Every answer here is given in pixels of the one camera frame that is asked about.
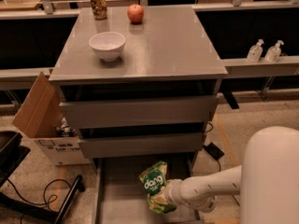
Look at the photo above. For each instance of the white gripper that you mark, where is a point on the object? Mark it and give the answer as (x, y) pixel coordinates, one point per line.
(171, 190)

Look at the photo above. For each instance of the green dang chip bag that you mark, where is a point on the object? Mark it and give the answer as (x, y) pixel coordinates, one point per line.
(154, 182)

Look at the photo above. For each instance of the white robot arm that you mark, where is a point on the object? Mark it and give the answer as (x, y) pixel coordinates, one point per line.
(267, 181)

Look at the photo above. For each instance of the grey open bottom drawer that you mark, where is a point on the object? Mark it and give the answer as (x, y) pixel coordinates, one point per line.
(120, 197)

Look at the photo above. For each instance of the grey middle drawer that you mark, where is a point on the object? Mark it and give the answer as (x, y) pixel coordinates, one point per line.
(141, 145)

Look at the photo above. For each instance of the grey top drawer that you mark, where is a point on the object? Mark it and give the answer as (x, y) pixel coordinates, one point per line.
(139, 112)

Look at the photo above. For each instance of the grey drawer cabinet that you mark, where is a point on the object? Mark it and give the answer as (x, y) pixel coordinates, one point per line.
(165, 57)

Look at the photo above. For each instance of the black power adapter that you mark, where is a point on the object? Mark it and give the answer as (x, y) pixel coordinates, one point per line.
(214, 151)

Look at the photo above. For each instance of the open cardboard box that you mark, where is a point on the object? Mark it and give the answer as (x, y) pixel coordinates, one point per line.
(42, 121)

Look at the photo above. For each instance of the white ceramic bowl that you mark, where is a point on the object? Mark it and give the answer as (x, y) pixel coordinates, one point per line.
(108, 46)

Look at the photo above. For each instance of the left clear pump bottle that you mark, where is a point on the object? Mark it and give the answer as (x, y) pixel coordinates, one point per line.
(255, 51)

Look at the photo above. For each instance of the clear pump bottle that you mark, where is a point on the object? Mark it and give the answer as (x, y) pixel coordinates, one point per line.
(255, 51)
(274, 52)

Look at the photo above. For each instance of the right clear pump bottle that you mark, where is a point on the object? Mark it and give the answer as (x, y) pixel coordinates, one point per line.
(274, 52)

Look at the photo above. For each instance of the red apple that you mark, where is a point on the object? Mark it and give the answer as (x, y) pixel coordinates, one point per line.
(135, 13)

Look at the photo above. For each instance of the patterned drink can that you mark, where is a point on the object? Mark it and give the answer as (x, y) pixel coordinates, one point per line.
(99, 9)

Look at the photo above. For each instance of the grey metal rail shelf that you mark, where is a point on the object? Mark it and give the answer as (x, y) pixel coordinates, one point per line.
(277, 18)

